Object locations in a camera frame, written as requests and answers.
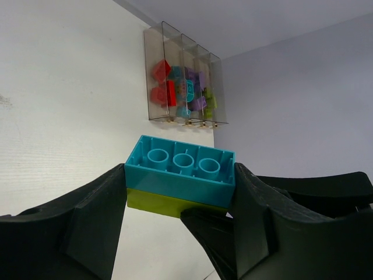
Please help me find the purple oval paw lego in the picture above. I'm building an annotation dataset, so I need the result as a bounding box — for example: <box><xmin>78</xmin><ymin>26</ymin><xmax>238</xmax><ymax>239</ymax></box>
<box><xmin>184</xmin><ymin>67</ymin><xmax>206</xmax><ymax>91</ymax></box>

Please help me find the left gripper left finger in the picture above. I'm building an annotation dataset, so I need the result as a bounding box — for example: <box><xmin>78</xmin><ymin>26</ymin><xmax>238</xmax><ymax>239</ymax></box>
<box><xmin>1</xmin><ymin>163</ymin><xmax>127</xmax><ymax>279</ymax></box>

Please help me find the teal square lego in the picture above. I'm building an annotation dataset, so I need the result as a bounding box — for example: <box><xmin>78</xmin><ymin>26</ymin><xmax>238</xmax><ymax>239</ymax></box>
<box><xmin>176</xmin><ymin>106</ymin><xmax>191</xmax><ymax>118</ymax></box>

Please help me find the small lime green lego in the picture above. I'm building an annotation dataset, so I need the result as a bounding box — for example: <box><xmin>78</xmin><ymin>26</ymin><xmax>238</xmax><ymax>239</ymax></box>
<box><xmin>202</xmin><ymin>87</ymin><xmax>217</xmax><ymax>118</ymax></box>

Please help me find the clear bin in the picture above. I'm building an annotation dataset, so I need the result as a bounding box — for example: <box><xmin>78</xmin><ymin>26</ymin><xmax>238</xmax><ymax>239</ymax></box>
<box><xmin>143</xmin><ymin>21</ymin><xmax>179</xmax><ymax>124</ymax></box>
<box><xmin>161</xmin><ymin>21</ymin><xmax>188</xmax><ymax>127</ymax></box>
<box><xmin>197</xmin><ymin>44</ymin><xmax>228</xmax><ymax>130</ymax></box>
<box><xmin>181</xmin><ymin>34</ymin><xmax>207</xmax><ymax>128</ymax></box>

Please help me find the teal green monster lego stack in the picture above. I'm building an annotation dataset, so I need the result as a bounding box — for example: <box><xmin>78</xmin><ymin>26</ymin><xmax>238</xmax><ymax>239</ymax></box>
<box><xmin>125</xmin><ymin>135</ymin><xmax>235</xmax><ymax>218</ymax></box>

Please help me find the multicolour lego block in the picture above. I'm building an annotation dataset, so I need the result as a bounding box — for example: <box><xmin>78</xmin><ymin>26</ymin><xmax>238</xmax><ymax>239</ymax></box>
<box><xmin>150</xmin><ymin>59</ymin><xmax>177</xmax><ymax>107</ymax></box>

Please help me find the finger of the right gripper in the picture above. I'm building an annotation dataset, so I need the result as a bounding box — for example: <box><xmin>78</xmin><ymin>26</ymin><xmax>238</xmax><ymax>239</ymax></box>
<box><xmin>180</xmin><ymin>208</ymin><xmax>237</xmax><ymax>279</ymax></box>
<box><xmin>258</xmin><ymin>171</ymin><xmax>372</xmax><ymax>208</ymax></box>

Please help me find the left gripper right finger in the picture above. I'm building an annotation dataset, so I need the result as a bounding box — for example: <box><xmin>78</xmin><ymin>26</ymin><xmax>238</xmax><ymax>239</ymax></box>
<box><xmin>231</xmin><ymin>163</ymin><xmax>372</xmax><ymax>279</ymax></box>

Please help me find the purple lego brick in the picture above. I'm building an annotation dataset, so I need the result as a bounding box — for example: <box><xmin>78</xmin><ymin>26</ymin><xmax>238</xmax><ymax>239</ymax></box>
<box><xmin>191</xmin><ymin>96</ymin><xmax>207</xmax><ymax>111</ymax></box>

